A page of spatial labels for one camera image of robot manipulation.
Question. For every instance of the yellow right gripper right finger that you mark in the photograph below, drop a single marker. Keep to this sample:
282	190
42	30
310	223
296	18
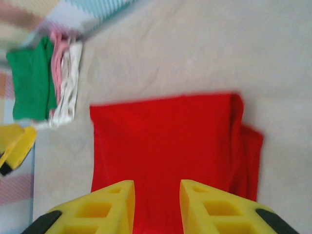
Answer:
219	212

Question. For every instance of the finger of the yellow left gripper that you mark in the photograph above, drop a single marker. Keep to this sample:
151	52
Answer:
11	135
22	148

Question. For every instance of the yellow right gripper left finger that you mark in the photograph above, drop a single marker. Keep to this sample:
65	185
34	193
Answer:
97	212

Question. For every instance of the red t-shirt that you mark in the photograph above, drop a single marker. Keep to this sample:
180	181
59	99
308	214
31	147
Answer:
158	134

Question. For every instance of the green folded t-shirt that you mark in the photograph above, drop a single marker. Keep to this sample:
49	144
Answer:
31	80

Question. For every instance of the white printed folded t-shirt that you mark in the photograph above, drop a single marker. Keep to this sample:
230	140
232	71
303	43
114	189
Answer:
70	85

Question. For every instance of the pink folded t-shirt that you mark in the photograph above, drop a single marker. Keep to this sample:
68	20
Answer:
56	63

